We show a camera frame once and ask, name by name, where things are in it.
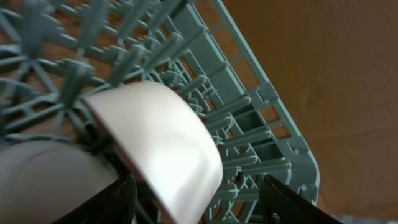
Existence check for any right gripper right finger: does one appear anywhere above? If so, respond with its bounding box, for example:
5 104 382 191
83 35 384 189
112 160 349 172
259 175 340 224

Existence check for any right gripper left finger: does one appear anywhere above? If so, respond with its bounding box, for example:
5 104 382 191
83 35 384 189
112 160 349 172
53 175 137 224

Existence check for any pink bowl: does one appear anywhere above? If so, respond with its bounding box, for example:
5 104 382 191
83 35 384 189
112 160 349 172
83 81 223 224

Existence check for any grey bowl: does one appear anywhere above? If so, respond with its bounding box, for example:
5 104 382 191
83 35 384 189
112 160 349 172
1 141 117 223

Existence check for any grey dish rack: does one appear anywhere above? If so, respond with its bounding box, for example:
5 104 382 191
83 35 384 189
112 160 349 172
1 1 320 223

